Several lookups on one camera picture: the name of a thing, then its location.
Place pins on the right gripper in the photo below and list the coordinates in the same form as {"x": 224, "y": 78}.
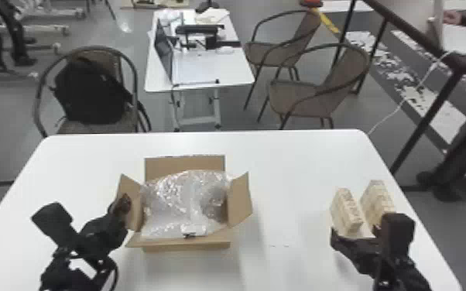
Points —
{"x": 359, "y": 254}

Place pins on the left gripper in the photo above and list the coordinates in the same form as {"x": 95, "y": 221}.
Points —
{"x": 103, "y": 237}

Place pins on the beige printed packet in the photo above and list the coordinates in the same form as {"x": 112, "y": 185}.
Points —
{"x": 347, "y": 213}

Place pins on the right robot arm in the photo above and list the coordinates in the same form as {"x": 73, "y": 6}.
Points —
{"x": 403, "y": 278}

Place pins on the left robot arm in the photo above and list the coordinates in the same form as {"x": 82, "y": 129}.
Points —
{"x": 60, "y": 278}

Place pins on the clear bubble wrap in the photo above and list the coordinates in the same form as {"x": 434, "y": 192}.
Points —
{"x": 180, "y": 199}

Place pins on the brown chair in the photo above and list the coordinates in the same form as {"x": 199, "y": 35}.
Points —
{"x": 269, "y": 53}
{"x": 310, "y": 97}
{"x": 127, "y": 122}

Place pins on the black backpack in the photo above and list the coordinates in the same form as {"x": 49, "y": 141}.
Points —
{"x": 90, "y": 93}

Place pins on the cardboard box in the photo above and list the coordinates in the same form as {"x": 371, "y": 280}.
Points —
{"x": 239, "y": 199}

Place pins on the black laptop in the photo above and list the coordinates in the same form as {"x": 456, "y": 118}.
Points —
{"x": 164, "y": 51}

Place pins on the white side table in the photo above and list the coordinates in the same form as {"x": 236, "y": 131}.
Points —
{"x": 212, "y": 67}

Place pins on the black device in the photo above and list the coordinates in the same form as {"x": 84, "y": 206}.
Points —
{"x": 200, "y": 34}

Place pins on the dark side table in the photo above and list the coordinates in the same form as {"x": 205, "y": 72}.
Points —
{"x": 432, "y": 48}

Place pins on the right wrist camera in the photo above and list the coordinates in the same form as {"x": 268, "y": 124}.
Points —
{"x": 395, "y": 233}

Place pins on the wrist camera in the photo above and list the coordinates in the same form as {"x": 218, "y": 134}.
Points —
{"x": 54, "y": 223}
{"x": 395, "y": 233}

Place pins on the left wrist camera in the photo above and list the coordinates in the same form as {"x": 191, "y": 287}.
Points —
{"x": 54, "y": 223}

